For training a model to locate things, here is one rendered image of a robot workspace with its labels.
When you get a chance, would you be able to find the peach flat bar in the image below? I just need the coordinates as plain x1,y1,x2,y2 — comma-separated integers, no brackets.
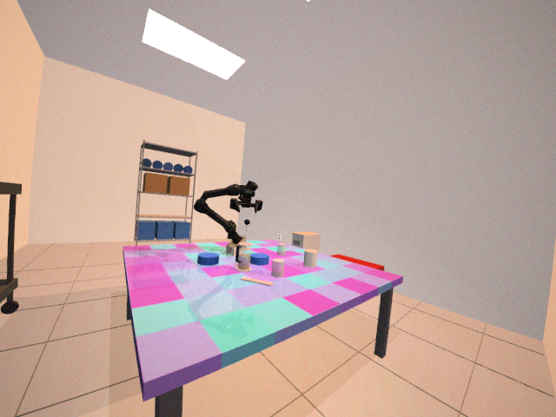
241,276,273,286

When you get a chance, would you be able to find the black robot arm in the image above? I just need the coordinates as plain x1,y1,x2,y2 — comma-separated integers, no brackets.
194,181,258,245

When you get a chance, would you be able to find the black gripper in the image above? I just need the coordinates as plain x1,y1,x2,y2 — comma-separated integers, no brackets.
229,197,262,213

